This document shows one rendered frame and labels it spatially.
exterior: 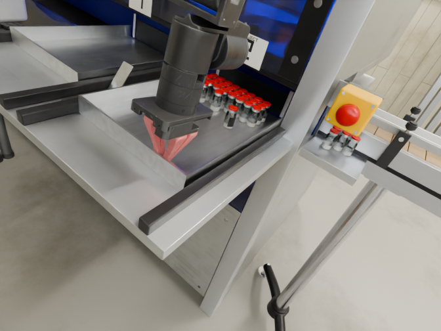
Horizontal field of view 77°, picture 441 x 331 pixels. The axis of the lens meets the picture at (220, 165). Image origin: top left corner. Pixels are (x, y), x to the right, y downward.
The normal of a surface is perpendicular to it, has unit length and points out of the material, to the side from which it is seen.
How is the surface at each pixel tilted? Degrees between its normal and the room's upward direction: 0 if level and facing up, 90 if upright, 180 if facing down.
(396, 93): 90
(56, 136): 0
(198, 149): 0
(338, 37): 90
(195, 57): 86
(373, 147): 90
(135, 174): 0
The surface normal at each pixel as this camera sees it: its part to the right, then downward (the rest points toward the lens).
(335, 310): 0.25, -0.76
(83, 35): 0.78, 0.52
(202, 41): 0.44, 0.60
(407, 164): -0.58, 0.38
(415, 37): -0.39, 0.49
